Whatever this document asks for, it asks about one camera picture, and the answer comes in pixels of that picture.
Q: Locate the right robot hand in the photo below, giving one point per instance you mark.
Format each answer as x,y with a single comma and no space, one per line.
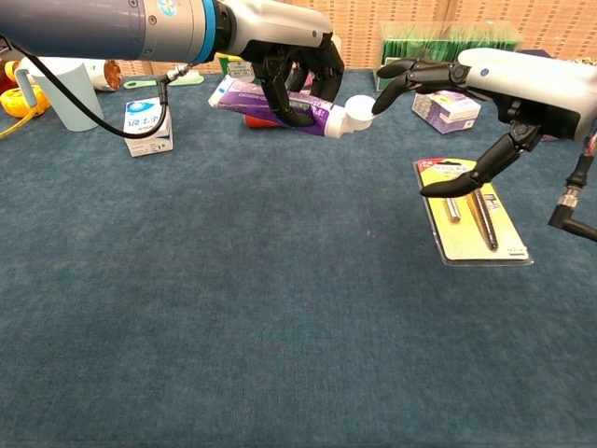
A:
536,93

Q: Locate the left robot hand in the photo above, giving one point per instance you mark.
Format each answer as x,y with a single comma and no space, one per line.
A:
275,28

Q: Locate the purple toothpaste tube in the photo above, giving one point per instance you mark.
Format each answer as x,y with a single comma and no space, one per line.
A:
247,100

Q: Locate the brown sauce bottle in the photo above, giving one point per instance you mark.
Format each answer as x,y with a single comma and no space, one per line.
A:
7,74

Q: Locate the green container yellow lid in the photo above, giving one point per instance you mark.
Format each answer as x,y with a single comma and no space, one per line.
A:
238,70

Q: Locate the purple and white small box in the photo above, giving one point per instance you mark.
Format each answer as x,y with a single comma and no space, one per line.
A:
448,114

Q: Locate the orange soda can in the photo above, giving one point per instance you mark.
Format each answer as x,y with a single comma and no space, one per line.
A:
259,122

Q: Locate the clear box of green tea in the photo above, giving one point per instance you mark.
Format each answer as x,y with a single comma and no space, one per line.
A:
420,42

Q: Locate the green scrubbing brush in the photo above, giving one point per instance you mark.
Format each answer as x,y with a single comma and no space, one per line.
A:
140,84

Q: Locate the white blue milk carton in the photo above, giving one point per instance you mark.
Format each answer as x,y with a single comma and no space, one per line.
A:
140,114

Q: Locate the razor in yellow blister pack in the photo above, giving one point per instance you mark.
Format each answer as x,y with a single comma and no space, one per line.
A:
466,242

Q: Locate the white snack tube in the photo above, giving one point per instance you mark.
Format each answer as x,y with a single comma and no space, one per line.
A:
105,77

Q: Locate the light blue plastic cup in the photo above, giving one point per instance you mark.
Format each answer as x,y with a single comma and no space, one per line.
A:
79,84

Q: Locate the yellow tape measure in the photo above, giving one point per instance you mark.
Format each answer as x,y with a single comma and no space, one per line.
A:
18,102

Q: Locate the blue table mat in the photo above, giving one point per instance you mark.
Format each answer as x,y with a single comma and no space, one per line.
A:
298,326

